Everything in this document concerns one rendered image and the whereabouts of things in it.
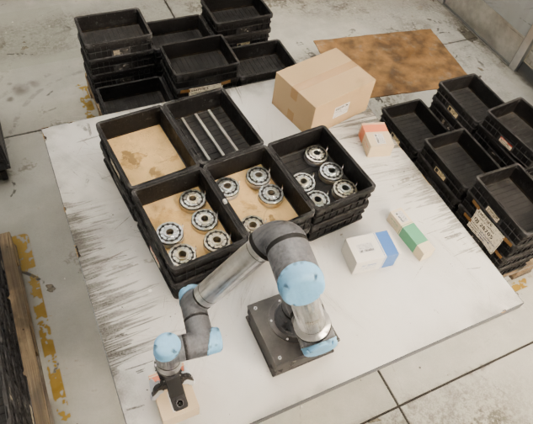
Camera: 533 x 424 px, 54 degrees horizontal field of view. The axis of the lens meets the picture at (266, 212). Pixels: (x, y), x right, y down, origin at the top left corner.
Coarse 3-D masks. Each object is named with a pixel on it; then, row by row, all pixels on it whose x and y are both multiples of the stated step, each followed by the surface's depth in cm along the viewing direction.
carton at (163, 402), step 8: (152, 376) 172; (184, 384) 172; (192, 392) 170; (160, 400) 168; (168, 400) 168; (192, 400) 169; (160, 408) 166; (168, 408) 167; (184, 408) 167; (192, 408) 167; (168, 416) 165; (176, 416) 166; (184, 416) 170
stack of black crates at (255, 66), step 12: (240, 48) 336; (252, 48) 340; (264, 48) 344; (276, 48) 348; (240, 60) 343; (252, 60) 345; (264, 60) 346; (276, 60) 347; (288, 60) 337; (240, 72) 336; (252, 72) 337; (264, 72) 322; (240, 84) 322
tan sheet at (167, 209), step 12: (156, 204) 210; (168, 204) 211; (156, 216) 206; (168, 216) 207; (180, 216) 208; (156, 228) 203; (192, 228) 205; (216, 228) 206; (192, 240) 202; (204, 252) 199
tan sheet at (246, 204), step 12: (216, 180) 221; (240, 180) 222; (240, 192) 218; (252, 192) 219; (240, 204) 214; (252, 204) 215; (288, 204) 217; (240, 216) 211; (264, 216) 212; (276, 216) 213; (288, 216) 213
